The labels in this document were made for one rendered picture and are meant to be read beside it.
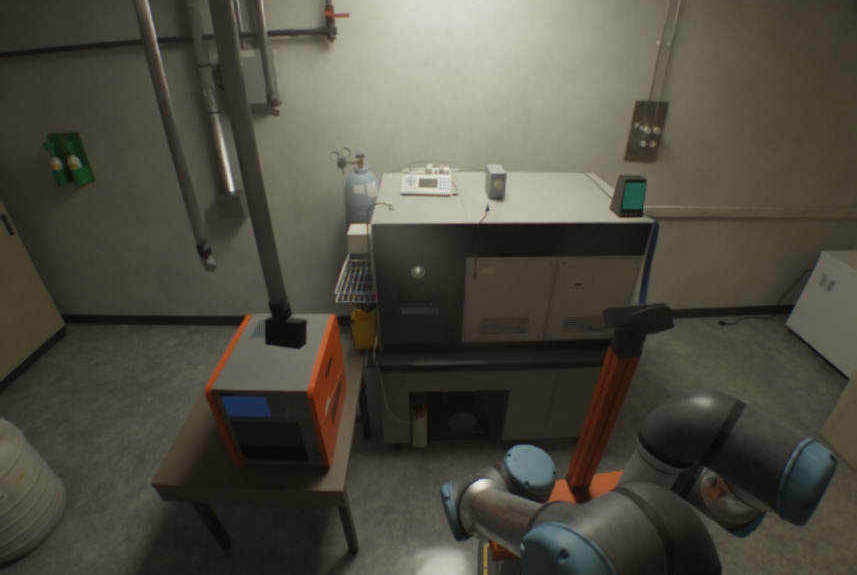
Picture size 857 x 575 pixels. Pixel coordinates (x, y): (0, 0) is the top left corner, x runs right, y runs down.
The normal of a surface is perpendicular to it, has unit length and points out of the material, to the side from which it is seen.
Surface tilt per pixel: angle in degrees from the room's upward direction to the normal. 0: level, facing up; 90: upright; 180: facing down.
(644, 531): 15
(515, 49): 90
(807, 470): 33
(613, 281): 90
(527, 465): 7
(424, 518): 0
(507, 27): 90
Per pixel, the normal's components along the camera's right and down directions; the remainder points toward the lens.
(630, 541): 0.10, -0.74
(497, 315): 0.02, 0.48
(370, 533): 0.00, -0.88
